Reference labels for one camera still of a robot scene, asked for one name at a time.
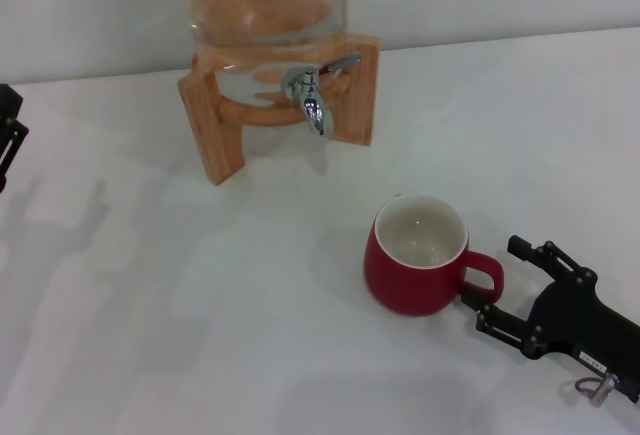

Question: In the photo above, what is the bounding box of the red ceramic mug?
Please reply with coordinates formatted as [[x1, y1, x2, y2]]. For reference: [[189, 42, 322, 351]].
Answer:
[[363, 192, 505, 318]]

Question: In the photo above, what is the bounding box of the right gripper cable with plug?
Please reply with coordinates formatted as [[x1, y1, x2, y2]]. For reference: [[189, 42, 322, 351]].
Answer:
[[573, 372, 621, 402]]

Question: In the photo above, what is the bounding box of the wooden dispenser stand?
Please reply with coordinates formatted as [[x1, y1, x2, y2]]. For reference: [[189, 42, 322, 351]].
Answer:
[[176, 32, 381, 187]]

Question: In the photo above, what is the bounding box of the chrome faucet tap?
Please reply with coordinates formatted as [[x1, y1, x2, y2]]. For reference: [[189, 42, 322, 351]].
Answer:
[[281, 52, 362, 137]]

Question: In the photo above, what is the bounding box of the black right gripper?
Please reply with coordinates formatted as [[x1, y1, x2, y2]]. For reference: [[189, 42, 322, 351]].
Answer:
[[460, 234, 640, 404]]

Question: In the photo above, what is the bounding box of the glass dispenser jar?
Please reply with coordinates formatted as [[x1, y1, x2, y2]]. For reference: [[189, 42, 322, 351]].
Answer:
[[185, 0, 349, 106]]

